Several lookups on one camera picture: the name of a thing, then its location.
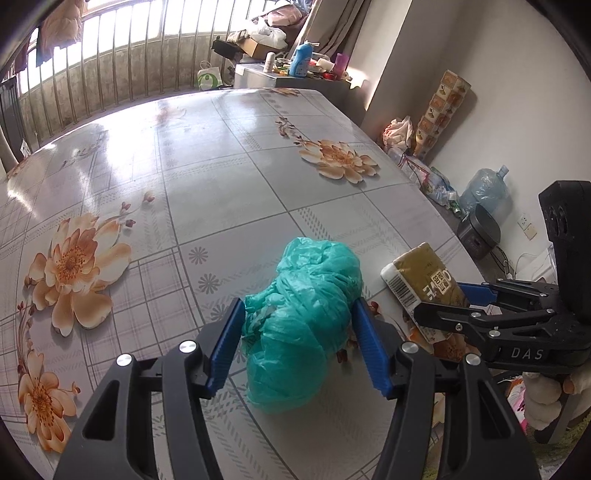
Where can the clear bag with red trim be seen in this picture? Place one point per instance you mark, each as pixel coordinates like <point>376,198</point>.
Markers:
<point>415,168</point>

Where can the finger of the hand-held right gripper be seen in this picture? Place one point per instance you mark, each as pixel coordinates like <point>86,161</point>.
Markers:
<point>517,295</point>
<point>455,321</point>

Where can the metal window railing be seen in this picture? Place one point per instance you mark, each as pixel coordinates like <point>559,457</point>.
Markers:
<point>129,55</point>

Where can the beige curtain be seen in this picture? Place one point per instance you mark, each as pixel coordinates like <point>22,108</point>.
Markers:
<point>337,27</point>

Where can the pile of pink bags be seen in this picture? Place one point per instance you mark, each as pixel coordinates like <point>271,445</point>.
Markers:
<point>277,23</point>

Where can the wall socket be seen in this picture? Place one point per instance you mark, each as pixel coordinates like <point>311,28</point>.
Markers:
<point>528,226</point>

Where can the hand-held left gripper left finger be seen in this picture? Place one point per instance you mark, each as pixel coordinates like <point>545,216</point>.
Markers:
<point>226,344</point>

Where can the pink plastic bag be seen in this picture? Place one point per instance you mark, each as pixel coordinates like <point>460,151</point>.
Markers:
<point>398,133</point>

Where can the white can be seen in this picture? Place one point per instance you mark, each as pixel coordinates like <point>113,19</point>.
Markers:
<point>269,62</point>

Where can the pink cup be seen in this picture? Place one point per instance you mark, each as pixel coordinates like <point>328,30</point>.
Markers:
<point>340,63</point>

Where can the white and green bag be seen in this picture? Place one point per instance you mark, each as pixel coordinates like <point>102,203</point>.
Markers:
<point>210,78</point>

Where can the tile-patterned tall box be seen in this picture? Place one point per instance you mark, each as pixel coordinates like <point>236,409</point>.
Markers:
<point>443,113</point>

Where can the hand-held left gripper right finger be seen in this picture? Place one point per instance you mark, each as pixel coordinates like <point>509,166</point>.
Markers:
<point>371,348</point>

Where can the blue detergent bottle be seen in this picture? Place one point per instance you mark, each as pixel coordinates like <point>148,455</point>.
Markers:
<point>300,60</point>

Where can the large water jug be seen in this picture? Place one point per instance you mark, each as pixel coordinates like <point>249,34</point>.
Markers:
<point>482,191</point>

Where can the pink hanging coat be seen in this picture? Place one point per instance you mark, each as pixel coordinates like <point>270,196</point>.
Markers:
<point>62,21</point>

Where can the gold tissue pack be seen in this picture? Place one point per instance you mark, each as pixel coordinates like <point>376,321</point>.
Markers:
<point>425,277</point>

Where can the green plastic bag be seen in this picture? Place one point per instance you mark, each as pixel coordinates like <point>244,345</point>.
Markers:
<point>304,314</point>

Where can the grey cabinet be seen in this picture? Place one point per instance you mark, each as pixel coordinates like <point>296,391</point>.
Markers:
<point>314,92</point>

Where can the cardboard box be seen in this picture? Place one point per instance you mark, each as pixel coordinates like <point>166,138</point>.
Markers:
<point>258,46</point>

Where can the blue hanging garment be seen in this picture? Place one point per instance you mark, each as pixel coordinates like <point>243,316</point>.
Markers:
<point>42,46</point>

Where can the dark rice cooker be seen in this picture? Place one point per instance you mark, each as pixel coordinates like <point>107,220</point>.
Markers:
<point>478,233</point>

